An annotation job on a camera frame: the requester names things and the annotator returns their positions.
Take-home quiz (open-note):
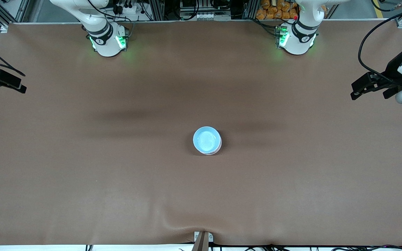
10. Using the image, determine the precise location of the blue bowl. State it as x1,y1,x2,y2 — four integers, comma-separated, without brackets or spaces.
193,126,222,154

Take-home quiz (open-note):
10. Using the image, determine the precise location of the power strip with black plugs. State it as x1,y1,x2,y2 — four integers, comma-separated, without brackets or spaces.
112,0,143,14

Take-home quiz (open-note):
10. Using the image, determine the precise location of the white power strip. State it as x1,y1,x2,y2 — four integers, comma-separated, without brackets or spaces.
194,12,219,21

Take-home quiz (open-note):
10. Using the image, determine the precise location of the brown table mat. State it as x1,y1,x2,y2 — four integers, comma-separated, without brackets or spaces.
0,20,402,246

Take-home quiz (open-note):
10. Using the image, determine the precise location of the metal table clamp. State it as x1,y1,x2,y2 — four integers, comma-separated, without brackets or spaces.
193,231,214,251

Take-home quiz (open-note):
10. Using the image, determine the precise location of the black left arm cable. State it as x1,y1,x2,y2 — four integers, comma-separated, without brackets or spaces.
358,3,402,86

